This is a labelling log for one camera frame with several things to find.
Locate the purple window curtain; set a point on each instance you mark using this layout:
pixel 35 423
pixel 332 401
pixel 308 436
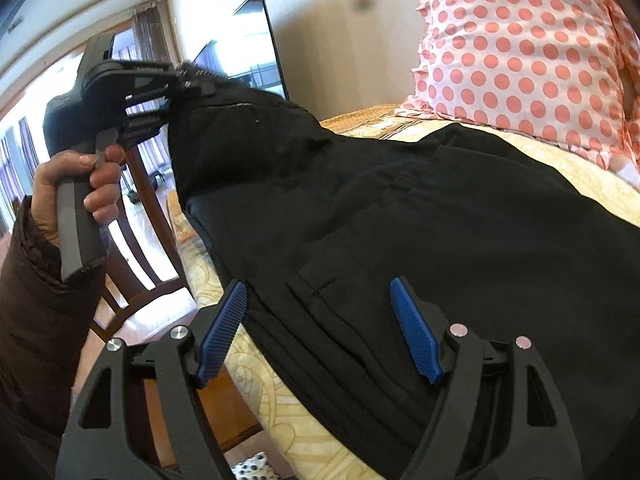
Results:
pixel 12 170

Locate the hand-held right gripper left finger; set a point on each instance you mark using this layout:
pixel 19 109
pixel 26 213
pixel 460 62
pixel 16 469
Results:
pixel 224 327

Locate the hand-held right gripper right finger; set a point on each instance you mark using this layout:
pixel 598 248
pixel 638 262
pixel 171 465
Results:
pixel 412 325

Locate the yellow patterned bed sheet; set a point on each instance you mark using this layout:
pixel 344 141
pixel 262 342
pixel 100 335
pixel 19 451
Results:
pixel 280 385

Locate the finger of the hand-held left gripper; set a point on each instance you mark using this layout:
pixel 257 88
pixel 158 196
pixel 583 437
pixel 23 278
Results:
pixel 200 77
pixel 150 122

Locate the black pants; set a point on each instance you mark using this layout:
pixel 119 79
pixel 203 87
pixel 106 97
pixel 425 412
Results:
pixel 390 240

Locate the brown wooden chair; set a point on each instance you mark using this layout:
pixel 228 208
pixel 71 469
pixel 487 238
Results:
pixel 135 280

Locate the black flat television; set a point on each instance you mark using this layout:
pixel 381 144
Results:
pixel 255 50

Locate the person's left hand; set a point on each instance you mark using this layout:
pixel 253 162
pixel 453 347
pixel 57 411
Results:
pixel 75 180

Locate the pink polka dot pillow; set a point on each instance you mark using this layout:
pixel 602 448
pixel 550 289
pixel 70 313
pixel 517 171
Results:
pixel 520 45

